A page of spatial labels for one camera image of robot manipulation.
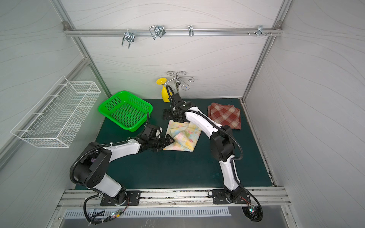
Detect pastel floral skirt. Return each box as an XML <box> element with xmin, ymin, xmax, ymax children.
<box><xmin>163</xmin><ymin>120</ymin><xmax>202</xmax><ymax>152</ymax></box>

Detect red plaid skirt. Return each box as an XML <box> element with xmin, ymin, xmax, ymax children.
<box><xmin>208</xmin><ymin>103</ymin><xmax>241</xmax><ymax>130</ymax></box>

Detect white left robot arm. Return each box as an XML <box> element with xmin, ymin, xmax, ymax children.
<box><xmin>69</xmin><ymin>134</ymin><xmax>175</xmax><ymax>198</ymax></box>

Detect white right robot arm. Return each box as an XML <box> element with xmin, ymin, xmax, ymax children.
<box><xmin>163</xmin><ymin>106</ymin><xmax>244</xmax><ymax>204</ymax></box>

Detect yellow plastic goblet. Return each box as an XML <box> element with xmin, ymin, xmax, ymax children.
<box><xmin>156</xmin><ymin>78</ymin><xmax>173</xmax><ymax>103</ymax></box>

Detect chrome cup holder stand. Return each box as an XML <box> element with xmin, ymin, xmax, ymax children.
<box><xmin>163</xmin><ymin>71</ymin><xmax>195</xmax><ymax>93</ymax></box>

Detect green plastic basket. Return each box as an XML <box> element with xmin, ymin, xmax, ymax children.
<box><xmin>98</xmin><ymin>91</ymin><xmax>153</xmax><ymax>132</ymax></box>

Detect metal hook clamp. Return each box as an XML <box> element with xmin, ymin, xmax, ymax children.
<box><xmin>188</xmin><ymin>25</ymin><xmax>194</xmax><ymax>37</ymax></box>

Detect metal u-bolt clamp middle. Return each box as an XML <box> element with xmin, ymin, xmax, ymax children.
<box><xmin>149</xmin><ymin>25</ymin><xmax>166</xmax><ymax>40</ymax></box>

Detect metal u-bolt clamp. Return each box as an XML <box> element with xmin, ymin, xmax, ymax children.
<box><xmin>149</xmin><ymin>25</ymin><xmax>166</xmax><ymax>40</ymax></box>
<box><xmin>121</xmin><ymin>31</ymin><xmax>135</xmax><ymax>48</ymax></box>

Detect white vent strip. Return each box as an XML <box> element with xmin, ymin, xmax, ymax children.
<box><xmin>64</xmin><ymin>207</ymin><xmax>232</xmax><ymax>219</ymax></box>

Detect metal u-bolt clamp left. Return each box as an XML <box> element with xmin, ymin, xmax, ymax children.
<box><xmin>121</xmin><ymin>31</ymin><xmax>135</xmax><ymax>48</ymax></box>

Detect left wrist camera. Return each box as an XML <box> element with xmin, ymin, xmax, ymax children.
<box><xmin>143</xmin><ymin>124</ymin><xmax>163</xmax><ymax>139</ymax></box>

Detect white wire basket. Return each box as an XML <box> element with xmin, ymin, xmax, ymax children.
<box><xmin>11</xmin><ymin>76</ymin><xmax>101</xmax><ymax>148</ymax></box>

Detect metal bracket right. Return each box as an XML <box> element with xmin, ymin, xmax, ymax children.
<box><xmin>247</xmin><ymin>25</ymin><xmax>272</xmax><ymax>37</ymax></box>

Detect aluminium crossbar rail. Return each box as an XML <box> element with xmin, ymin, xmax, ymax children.
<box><xmin>64</xmin><ymin>27</ymin><xmax>284</xmax><ymax>37</ymax></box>

